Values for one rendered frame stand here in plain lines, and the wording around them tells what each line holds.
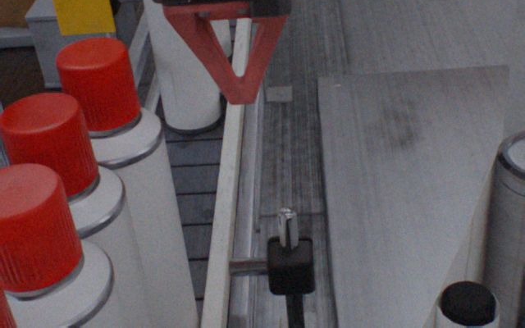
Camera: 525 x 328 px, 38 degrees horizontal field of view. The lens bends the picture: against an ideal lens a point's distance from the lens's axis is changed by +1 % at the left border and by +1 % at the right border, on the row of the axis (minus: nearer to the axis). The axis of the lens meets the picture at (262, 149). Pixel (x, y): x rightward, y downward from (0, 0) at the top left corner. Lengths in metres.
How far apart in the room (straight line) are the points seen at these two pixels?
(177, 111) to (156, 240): 0.28
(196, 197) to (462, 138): 0.22
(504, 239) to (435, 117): 0.37
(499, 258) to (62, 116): 0.18
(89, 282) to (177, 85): 0.37
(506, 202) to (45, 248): 0.17
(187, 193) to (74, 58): 0.26
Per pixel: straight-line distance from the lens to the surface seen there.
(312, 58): 0.88
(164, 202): 0.38
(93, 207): 0.32
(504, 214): 0.30
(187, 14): 0.40
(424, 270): 0.52
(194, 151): 0.64
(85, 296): 0.28
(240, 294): 0.51
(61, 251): 0.27
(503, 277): 0.32
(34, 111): 0.32
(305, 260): 0.46
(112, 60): 0.34
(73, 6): 0.42
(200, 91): 0.64
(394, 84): 0.72
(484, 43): 0.91
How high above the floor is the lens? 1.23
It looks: 34 degrees down
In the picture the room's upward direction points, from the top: 6 degrees counter-clockwise
